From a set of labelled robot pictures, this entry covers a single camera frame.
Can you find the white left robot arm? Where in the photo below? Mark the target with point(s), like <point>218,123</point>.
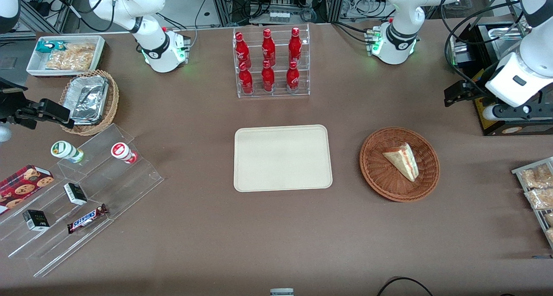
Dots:
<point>402,11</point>

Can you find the aluminium foil tray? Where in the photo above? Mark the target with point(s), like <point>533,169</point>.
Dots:
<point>88,99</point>

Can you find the white power strip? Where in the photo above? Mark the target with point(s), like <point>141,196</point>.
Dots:
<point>279,16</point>

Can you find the beige rectangular tray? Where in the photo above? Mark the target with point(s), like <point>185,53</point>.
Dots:
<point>283,157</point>

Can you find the small black carton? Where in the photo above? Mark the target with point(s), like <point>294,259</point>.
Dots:
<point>75,193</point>
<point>36,220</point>

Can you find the red lid yogurt cup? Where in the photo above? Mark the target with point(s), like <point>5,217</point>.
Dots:
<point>121,151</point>

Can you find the clear acrylic bottle rack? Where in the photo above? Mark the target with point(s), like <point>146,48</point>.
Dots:
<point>272,93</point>

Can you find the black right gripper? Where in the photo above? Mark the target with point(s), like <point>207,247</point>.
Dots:
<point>9,105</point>

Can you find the clear bag of snacks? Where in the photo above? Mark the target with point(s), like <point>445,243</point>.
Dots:
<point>550,236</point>
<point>549,219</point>
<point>540,198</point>
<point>538,176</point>

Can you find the small grey device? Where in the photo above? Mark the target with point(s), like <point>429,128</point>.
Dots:
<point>281,292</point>

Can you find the clear acrylic stepped shelf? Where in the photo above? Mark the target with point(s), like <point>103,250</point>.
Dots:
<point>52,248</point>
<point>129,188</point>

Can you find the light tan wicker basket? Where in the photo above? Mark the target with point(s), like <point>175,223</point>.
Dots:
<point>110,110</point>

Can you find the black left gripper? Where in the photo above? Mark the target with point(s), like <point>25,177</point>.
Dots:
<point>478,85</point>

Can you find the red cola bottle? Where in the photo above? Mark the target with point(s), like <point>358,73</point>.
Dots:
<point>242,49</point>
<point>268,77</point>
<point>295,45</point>
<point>292,77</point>
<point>246,80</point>
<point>268,47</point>

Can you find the white rectangular bin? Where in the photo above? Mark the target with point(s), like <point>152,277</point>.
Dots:
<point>34,65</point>

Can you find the clear bag of crackers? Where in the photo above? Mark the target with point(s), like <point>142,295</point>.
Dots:
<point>81,48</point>
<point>69,62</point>

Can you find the triangle sandwich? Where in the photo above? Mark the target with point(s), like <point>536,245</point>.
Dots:
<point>404,160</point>

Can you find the green lid yogurt cup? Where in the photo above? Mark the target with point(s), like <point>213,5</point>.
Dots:
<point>65,150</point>

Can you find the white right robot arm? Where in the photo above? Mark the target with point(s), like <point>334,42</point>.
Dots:
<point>151,32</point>

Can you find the teal snack packet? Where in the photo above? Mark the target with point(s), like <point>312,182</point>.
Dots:
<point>45,46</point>

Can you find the stainless steel tray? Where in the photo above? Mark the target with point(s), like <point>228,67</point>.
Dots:
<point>497,36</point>

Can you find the red tartan cookie box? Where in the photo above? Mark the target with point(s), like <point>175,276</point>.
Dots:
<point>21,186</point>

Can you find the Snickers chocolate bar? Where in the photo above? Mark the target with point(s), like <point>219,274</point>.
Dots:
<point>86,219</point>

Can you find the brown wicker basket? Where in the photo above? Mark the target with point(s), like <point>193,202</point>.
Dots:
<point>380,179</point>

